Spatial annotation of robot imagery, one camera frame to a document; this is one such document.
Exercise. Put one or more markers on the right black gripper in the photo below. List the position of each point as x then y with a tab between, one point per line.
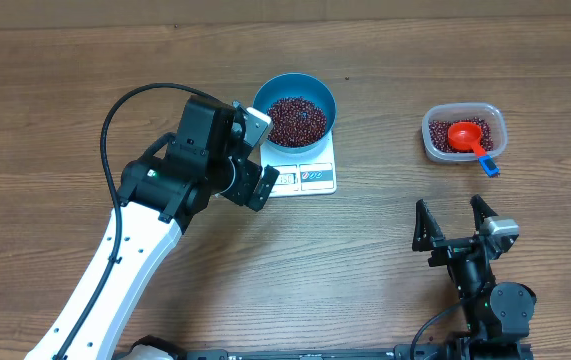
456	250

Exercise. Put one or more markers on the white digital kitchen scale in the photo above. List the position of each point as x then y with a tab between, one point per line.
311	172

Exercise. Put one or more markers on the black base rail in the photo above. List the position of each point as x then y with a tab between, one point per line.
399	352

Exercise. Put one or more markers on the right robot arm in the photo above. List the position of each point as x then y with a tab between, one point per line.
497	315

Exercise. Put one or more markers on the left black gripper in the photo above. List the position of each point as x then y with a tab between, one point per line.
243	193

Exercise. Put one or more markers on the clear plastic food container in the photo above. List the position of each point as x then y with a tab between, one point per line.
448	113

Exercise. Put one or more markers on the blue metal bowl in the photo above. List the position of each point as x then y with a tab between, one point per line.
298	85

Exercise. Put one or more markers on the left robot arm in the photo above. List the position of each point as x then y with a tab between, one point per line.
160	193

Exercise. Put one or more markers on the red beans in bowl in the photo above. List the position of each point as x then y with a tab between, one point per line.
297	122

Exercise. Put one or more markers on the red scoop with blue handle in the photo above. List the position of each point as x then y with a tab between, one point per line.
467	136

